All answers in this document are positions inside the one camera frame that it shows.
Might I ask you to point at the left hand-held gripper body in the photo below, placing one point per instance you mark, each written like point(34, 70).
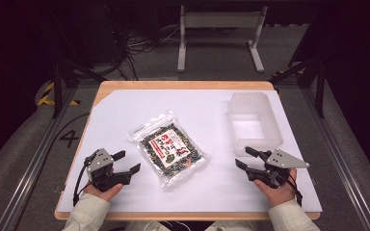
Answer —
point(99, 163)

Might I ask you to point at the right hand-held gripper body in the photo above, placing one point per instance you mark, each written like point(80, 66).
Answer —
point(281, 159)

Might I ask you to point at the clear plastic container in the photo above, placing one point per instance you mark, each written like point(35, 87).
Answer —
point(253, 123)

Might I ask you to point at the clear seaweed snack packet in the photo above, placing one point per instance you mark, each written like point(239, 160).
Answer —
point(170, 150)

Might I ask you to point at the person's left hand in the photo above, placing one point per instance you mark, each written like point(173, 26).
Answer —
point(106, 194)

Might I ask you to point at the person's right hand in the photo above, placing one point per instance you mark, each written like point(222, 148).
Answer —
point(279, 195)

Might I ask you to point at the white sheet mat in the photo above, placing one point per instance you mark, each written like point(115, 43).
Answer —
point(199, 106)

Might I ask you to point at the yellow black hazard tape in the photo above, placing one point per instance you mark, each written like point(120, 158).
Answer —
point(46, 94)

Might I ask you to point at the black tripod stand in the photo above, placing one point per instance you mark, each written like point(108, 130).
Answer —
point(314, 73)
point(61, 73)

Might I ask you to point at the grey metal stand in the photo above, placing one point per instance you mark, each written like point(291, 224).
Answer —
point(221, 20)

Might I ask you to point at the aluminium floor rail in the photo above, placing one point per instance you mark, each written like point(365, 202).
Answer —
point(337, 160)
point(29, 170)

